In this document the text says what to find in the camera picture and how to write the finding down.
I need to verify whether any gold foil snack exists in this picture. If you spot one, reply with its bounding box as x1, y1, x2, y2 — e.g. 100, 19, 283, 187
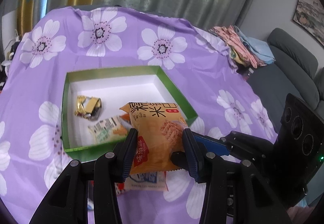
74, 95, 102, 121

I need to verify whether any yellow rice cracker packet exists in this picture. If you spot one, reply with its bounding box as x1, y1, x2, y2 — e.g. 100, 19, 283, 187
120, 102, 188, 175

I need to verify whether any orange snack packet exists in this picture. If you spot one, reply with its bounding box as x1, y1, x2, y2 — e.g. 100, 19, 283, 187
119, 113, 132, 130

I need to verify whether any white blue snack packet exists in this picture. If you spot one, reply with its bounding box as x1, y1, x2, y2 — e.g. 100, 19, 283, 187
115, 171, 168, 195

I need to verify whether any white green snack packet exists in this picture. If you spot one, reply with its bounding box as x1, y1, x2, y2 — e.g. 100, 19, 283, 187
88, 116, 129, 144

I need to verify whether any grey green sofa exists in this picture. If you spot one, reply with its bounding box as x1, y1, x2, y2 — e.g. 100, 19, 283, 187
248, 28, 323, 132

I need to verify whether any purple floral tablecloth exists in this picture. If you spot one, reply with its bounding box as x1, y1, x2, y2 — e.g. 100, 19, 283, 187
1, 7, 277, 223

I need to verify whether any green cardboard box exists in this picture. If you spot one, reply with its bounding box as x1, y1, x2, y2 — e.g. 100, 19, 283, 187
62, 66, 198, 162

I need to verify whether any pile of folded clothes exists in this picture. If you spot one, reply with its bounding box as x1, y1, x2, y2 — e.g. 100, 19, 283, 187
209, 26, 275, 69

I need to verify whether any framed landscape painting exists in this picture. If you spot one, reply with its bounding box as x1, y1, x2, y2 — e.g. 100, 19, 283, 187
293, 0, 324, 47

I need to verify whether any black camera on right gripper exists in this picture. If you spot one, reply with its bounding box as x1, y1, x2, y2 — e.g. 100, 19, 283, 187
275, 93, 323, 184

